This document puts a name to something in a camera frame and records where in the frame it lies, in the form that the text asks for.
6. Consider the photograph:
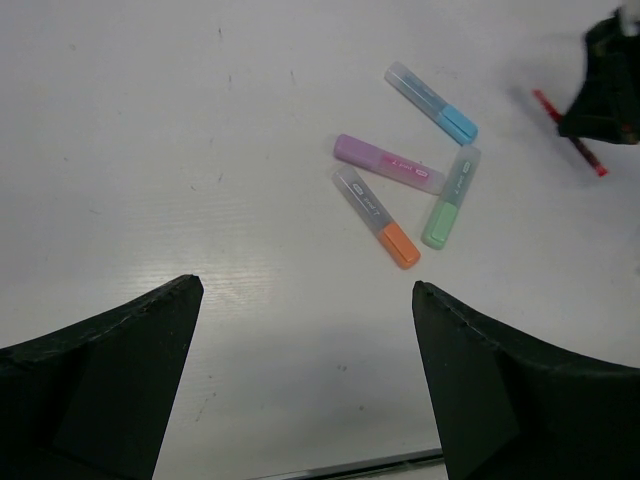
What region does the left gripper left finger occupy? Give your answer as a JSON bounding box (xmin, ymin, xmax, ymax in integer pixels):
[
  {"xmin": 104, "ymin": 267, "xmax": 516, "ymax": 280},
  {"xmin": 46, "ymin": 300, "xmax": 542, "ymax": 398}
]
[{"xmin": 1, "ymin": 275, "xmax": 204, "ymax": 479}]

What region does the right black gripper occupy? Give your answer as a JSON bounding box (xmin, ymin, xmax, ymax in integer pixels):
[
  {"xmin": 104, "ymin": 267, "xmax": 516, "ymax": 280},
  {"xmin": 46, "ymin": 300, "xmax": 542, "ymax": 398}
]
[{"xmin": 558, "ymin": 14, "xmax": 639, "ymax": 145}]

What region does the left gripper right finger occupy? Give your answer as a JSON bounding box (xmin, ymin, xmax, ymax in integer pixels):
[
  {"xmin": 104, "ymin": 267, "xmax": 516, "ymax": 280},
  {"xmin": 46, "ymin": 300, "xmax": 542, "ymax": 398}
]
[{"xmin": 412, "ymin": 282, "xmax": 639, "ymax": 479}]

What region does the red gel pen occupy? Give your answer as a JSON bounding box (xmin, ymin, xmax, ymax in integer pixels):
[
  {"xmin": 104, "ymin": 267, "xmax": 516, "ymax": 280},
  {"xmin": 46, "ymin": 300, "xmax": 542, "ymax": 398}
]
[{"xmin": 532, "ymin": 89, "xmax": 609, "ymax": 178}]

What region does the orange highlighter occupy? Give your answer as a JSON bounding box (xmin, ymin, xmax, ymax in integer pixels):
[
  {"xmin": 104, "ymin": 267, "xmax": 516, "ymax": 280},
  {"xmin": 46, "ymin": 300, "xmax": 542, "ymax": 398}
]
[{"xmin": 332, "ymin": 166, "xmax": 421, "ymax": 269}]

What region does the blue highlighter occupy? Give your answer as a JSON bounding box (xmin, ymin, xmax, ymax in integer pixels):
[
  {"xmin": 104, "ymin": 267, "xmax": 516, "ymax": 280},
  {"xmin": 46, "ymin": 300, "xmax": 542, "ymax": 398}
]
[{"xmin": 384, "ymin": 62, "xmax": 478, "ymax": 146}]

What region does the green highlighter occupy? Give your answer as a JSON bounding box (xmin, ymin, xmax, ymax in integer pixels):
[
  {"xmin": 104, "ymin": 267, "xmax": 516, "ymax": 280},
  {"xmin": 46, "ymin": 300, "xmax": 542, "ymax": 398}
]
[{"xmin": 421, "ymin": 145, "xmax": 481, "ymax": 250}]

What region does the purple highlighter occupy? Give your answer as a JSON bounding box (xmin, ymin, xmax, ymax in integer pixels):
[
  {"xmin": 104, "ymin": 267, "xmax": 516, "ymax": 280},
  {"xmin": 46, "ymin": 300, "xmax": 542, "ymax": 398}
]
[{"xmin": 333, "ymin": 134, "xmax": 446, "ymax": 195}]

